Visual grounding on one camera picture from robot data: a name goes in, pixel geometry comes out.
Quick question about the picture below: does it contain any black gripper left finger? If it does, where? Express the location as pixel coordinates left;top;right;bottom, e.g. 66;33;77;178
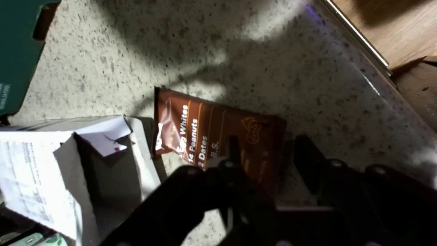
99;137;278;246

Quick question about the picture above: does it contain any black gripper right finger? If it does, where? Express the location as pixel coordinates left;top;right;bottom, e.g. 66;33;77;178
280;135;437;246

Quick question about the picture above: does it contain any brown RXBAR packet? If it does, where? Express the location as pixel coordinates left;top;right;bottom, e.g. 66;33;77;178
154;88;286;195

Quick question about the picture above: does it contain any white RXBAR box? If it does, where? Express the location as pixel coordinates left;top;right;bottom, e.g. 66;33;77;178
0;116;159;246

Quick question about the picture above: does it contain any green carton box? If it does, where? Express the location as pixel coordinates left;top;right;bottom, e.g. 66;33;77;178
0;0;61;116

